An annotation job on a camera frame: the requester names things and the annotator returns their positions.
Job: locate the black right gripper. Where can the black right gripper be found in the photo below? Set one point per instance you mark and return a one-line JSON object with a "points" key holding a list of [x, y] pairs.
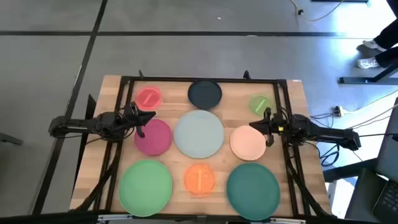
{"points": [[276, 124]]}

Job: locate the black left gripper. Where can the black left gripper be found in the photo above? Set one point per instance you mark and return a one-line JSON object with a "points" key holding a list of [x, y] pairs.
{"points": [[132, 119]]}

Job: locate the small red translucent plate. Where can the small red translucent plate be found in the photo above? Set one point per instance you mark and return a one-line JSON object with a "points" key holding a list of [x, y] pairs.
{"points": [[149, 97]]}

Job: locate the peach plastic plate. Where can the peach plastic plate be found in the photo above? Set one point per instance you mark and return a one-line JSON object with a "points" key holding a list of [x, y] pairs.
{"points": [[247, 143]]}

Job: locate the small green translucent plate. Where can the small green translucent plate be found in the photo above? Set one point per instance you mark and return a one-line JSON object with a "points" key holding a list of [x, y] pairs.
{"points": [[258, 104]]}

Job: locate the magenta plastic plate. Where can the magenta plastic plate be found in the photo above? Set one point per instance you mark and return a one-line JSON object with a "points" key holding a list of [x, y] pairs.
{"points": [[155, 138]]}

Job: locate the dark navy plastic plate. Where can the dark navy plastic plate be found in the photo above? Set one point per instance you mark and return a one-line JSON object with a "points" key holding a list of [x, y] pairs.
{"points": [[205, 94]]}

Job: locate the large dark teal plate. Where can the large dark teal plate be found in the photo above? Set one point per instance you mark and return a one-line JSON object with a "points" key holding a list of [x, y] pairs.
{"points": [[253, 191]]}

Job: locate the large light green plate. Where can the large light green plate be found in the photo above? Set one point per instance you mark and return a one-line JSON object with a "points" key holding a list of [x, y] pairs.
{"points": [[145, 188]]}

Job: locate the small orange translucent plate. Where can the small orange translucent plate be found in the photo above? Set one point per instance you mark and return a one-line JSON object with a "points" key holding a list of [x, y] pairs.
{"points": [[199, 180]]}

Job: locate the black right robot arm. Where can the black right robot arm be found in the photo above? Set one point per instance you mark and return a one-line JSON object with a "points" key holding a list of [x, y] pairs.
{"points": [[326, 132]]}

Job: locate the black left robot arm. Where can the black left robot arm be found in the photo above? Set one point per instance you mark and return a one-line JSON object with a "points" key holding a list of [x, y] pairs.
{"points": [[77, 124]]}

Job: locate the large light blue plate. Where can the large light blue plate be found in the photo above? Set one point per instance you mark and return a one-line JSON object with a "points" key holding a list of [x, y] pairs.
{"points": [[199, 133]]}

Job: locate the black metal stand base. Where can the black metal stand base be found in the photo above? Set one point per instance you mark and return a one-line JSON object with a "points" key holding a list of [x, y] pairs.
{"points": [[367, 80]]}

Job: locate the dark grey side table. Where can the dark grey side table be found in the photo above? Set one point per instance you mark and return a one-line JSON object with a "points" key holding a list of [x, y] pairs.
{"points": [[362, 196]]}

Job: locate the person's white shoe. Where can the person's white shoe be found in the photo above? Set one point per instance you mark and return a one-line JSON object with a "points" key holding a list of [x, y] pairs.
{"points": [[373, 45], [367, 63]]}

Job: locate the grey laptop lid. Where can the grey laptop lid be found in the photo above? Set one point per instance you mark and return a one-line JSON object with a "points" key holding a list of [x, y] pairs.
{"points": [[388, 146]]}

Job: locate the grey chair base leg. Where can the grey chair base leg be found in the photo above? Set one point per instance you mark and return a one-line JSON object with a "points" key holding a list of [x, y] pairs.
{"points": [[11, 138]]}

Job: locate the person's leg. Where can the person's leg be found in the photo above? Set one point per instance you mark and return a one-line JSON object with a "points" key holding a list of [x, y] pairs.
{"points": [[387, 57], [388, 34]]}

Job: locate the black laptop keyboard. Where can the black laptop keyboard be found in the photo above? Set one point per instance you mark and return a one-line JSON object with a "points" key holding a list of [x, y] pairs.
{"points": [[388, 202]]}

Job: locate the black metal frame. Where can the black metal frame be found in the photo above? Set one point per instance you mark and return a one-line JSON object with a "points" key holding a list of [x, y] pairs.
{"points": [[202, 79]]}

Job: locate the silver metal bracket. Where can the silver metal bracket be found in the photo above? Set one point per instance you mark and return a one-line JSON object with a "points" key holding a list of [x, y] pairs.
{"points": [[115, 217], [287, 220]]}

